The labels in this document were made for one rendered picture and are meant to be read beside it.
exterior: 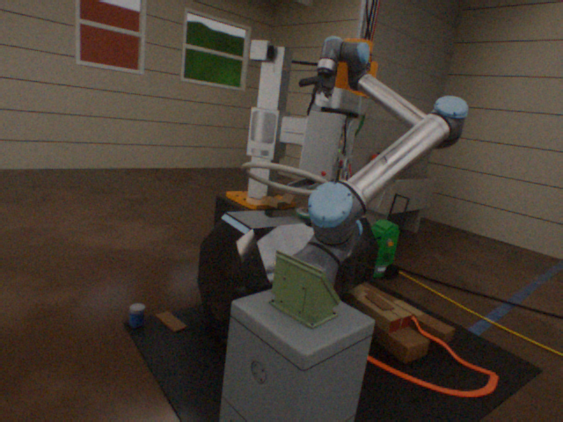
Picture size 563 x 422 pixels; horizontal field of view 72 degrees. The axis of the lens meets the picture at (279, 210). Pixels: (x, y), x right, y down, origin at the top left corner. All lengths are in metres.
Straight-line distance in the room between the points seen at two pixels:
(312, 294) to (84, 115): 7.27
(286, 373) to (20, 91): 7.18
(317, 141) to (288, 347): 1.50
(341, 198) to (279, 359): 0.57
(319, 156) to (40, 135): 6.28
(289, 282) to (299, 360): 0.28
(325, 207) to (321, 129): 1.26
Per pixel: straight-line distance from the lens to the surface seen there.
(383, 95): 1.89
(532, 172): 6.93
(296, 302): 1.42
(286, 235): 2.42
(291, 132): 3.26
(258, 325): 1.42
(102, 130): 8.35
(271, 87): 3.35
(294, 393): 1.38
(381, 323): 3.00
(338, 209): 1.27
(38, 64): 8.03
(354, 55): 1.93
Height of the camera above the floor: 1.57
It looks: 15 degrees down
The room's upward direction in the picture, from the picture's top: 8 degrees clockwise
